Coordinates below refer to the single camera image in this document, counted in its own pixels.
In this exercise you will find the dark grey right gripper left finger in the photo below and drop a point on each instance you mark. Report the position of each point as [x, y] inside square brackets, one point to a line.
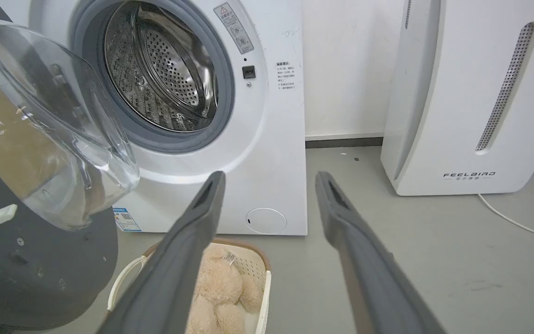
[174, 269]

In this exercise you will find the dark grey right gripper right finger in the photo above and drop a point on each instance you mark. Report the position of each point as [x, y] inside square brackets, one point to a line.
[369, 273]

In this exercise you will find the white front-load washing machine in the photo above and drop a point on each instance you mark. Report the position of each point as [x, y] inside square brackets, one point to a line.
[267, 153]

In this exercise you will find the washing machine door with glass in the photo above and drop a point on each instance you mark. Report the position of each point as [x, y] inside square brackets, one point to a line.
[30, 176]

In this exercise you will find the beige plush teddy bear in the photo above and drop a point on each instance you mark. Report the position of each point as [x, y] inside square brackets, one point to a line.
[223, 292]

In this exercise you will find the white laundry basket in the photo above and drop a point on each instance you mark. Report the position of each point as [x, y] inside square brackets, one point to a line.
[261, 278]

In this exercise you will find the white Feelbird air purifier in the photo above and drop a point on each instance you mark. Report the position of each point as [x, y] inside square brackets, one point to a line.
[461, 93]

